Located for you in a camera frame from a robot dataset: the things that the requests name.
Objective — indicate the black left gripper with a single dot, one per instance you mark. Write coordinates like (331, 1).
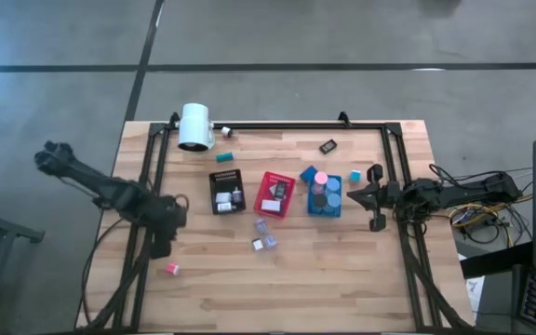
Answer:
(170, 214)

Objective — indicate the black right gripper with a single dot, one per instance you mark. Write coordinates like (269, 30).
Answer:
(389, 196)

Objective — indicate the teal and white cube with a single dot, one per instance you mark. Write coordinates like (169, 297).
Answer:
(355, 176)

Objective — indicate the large blue capped hourglass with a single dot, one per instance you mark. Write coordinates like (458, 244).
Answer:
(333, 184)

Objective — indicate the pink capped hourglass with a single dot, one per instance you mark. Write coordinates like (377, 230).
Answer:
(321, 178)

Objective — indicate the small black rectangular box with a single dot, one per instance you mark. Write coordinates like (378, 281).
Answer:
(327, 146)
(280, 191)

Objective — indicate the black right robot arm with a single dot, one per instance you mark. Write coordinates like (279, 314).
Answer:
(473, 191)

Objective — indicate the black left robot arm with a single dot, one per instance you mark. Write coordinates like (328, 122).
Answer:
(110, 191)

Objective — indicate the pink and white cube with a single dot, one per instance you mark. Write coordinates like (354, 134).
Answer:
(172, 269)

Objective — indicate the blue plastic basket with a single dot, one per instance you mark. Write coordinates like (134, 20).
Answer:
(324, 213)

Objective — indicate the dark blue rectangular block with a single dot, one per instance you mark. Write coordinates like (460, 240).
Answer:
(306, 173)

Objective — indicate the small white rectangular item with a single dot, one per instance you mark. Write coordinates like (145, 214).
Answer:
(223, 208)

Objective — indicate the small grey blue item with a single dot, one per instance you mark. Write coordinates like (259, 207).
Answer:
(237, 196)

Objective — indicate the black plastic basket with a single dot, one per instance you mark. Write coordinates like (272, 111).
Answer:
(226, 179)

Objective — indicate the small white cube charger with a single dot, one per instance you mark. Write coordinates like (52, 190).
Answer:
(258, 245)

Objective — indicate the red plastic basket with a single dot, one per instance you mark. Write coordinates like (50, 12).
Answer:
(263, 186)

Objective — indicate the purple capped hourglass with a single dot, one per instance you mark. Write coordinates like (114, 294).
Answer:
(271, 241)

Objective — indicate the teal cylinder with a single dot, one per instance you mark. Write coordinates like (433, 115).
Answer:
(224, 157)

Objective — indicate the white cylindrical lamp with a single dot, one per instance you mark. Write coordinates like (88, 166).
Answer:
(196, 125)

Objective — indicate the small white cylinder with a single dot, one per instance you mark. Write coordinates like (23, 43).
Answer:
(226, 131)

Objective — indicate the white paper sheet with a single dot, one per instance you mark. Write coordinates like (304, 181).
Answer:
(475, 288)

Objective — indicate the black frame clamp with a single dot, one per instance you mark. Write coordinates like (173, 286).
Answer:
(344, 118)
(174, 120)

